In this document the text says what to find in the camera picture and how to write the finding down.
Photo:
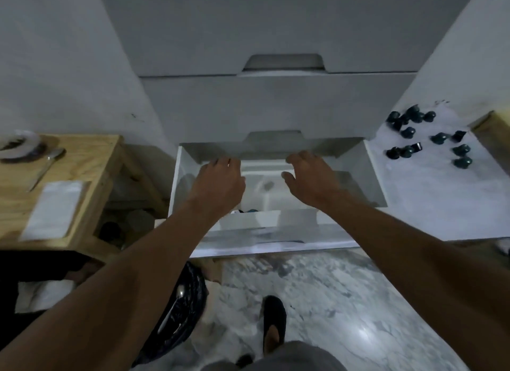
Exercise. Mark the person's left hand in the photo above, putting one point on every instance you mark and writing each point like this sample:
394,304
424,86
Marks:
217,191

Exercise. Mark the person's right hand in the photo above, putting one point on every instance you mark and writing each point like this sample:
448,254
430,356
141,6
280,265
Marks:
312,183

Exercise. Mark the row of lidded capsules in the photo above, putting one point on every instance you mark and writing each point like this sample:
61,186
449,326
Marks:
251,211

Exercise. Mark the cluster of dark teal capsules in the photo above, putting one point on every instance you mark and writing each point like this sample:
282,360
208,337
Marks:
408,132

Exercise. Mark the person's right forearm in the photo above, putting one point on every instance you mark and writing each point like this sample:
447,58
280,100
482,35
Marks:
418,271

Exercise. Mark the person's left forearm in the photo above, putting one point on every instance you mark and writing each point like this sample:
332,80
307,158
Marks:
119,295

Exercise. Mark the white drawer cabinet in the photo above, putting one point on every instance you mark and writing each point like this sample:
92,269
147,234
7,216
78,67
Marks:
279,103

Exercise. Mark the person's black right shoe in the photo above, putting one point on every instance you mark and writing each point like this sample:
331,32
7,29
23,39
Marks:
275,311

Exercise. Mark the person's black shoe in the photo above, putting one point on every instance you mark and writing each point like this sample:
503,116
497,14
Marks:
244,360
275,311

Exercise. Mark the person's right leg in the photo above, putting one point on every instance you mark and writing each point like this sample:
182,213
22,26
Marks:
272,339

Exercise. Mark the person's black left shoe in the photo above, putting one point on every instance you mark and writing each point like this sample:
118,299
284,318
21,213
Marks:
244,360

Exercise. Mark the person's grey shorts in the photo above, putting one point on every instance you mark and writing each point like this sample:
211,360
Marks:
287,358

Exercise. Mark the clear plastic tray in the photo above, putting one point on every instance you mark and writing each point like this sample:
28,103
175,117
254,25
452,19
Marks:
299,219

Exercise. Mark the black plastic bag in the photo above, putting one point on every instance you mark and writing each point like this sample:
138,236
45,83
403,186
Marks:
187,299

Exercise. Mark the white marble table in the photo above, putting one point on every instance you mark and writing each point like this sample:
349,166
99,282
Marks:
438,203

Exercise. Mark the brown wooden side table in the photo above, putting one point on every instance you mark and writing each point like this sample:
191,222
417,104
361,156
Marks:
91,159

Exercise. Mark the white plastic sheet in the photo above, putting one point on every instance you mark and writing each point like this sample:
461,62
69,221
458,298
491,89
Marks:
55,211

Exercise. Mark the metal spoon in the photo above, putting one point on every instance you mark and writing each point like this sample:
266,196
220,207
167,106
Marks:
53,155

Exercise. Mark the grey round dish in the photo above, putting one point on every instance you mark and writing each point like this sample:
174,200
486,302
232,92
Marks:
16,151

